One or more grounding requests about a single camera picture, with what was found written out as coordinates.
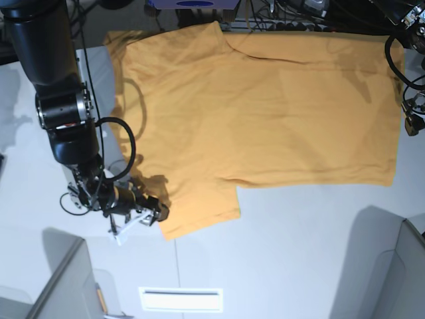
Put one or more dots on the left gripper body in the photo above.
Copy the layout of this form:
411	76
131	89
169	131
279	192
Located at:
413	110

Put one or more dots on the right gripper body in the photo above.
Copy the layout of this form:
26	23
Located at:
91	190

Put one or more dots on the yellow T-shirt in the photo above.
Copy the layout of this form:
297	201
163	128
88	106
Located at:
212	111

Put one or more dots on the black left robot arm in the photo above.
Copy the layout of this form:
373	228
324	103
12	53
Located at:
408	20

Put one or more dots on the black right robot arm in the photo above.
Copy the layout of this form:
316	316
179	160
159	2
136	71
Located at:
42	39

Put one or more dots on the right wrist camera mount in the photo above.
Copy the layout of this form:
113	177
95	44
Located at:
119	234

